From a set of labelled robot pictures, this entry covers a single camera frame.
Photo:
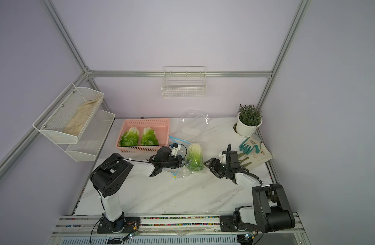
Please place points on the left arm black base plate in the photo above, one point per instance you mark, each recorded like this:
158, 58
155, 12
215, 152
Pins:
122, 225

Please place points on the white two-tier mesh shelf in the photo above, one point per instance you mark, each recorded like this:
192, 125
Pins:
87, 145

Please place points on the white wire wall basket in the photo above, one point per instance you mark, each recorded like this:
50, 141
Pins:
184, 82

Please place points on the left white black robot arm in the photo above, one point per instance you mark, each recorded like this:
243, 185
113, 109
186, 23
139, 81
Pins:
108, 177

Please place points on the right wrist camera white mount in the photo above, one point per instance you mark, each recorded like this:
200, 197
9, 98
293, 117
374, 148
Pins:
223, 157

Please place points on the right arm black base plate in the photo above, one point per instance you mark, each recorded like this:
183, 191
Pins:
230, 224

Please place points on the clear zip-top bag blue seal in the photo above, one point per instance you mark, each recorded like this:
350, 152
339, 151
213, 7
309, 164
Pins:
192, 125

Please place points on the bagged chinese cabbage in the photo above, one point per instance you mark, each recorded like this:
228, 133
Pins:
149, 137

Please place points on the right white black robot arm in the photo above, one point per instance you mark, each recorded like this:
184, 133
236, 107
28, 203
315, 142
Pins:
270, 210

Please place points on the potted green plant white pot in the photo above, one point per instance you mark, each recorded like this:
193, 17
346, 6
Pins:
249, 118

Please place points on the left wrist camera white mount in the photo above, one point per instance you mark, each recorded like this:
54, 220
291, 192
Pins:
175, 148

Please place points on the aluminium front rail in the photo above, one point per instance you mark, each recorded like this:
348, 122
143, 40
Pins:
188, 224

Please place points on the pink plastic basket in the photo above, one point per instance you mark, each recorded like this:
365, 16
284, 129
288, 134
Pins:
161, 127

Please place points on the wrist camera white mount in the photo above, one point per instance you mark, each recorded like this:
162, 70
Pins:
175, 148
223, 157

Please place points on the beige cloth in shelf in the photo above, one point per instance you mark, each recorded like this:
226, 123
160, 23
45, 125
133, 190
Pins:
76, 124

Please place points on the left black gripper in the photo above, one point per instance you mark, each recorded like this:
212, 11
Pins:
179, 159

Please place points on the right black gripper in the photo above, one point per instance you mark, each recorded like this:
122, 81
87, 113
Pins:
214, 160

